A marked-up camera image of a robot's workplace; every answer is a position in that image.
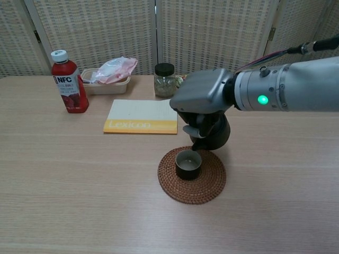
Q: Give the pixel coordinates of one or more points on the brass screen hinge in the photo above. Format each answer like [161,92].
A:
[37,36]
[272,34]

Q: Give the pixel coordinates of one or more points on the woven folding screen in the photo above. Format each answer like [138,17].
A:
[106,31]

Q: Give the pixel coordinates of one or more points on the beige plastic food container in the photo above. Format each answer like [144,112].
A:
[106,89]

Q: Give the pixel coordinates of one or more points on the black cast iron teapot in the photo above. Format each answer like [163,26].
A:
[219,135]

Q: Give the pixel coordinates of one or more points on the black teacup grey inside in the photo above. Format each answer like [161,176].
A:
[188,172]

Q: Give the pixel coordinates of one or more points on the pink white plastic bag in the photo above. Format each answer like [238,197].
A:
[116,68]

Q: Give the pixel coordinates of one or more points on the green snack packet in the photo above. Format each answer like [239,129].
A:
[180,80]

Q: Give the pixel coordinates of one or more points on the red NFC juice bottle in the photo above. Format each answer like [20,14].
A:
[70,90]

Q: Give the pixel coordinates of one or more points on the glass jar black lid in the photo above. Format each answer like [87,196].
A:
[164,84]

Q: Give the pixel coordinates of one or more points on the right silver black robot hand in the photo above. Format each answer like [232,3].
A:
[201,90]

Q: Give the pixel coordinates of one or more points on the white yellow Lexicon book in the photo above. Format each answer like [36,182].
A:
[140,113]

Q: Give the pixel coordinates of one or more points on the round woven rattan coaster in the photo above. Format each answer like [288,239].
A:
[212,185]

